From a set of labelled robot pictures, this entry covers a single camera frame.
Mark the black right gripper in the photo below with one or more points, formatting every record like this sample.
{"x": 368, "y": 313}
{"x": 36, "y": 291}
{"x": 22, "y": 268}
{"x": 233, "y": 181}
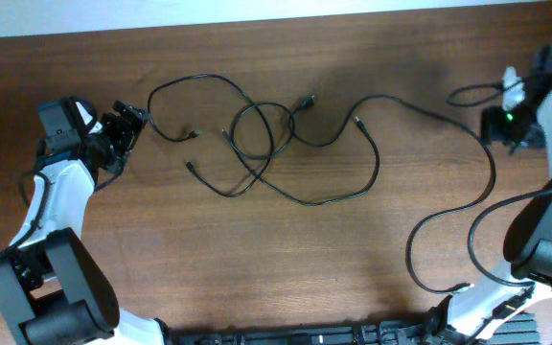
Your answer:
{"x": 490, "y": 128}

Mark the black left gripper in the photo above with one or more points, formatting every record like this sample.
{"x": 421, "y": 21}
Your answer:
{"x": 128, "y": 133}

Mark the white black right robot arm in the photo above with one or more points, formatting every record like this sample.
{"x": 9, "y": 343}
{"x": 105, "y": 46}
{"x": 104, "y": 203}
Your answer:
{"x": 493, "y": 310}

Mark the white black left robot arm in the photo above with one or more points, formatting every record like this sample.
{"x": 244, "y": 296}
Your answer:
{"x": 51, "y": 289}

